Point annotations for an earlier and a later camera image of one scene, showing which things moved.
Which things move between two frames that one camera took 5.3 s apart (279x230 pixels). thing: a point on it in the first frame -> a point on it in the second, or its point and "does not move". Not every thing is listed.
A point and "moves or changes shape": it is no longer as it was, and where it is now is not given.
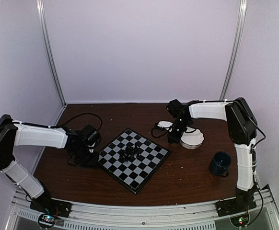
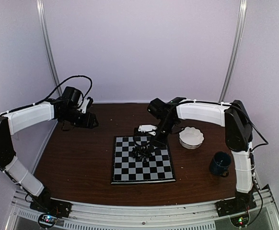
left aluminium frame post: x=40 y=13 does not move
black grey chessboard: x=133 y=174 moves or changes shape
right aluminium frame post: x=241 y=27 does not move
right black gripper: x=176 y=139 -> x=160 y=142
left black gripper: x=92 y=163 -> x=88 y=121
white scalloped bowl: x=191 y=138 does not move
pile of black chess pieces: x=129 y=153 -> x=143 y=153
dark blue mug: x=220 y=163 does not move
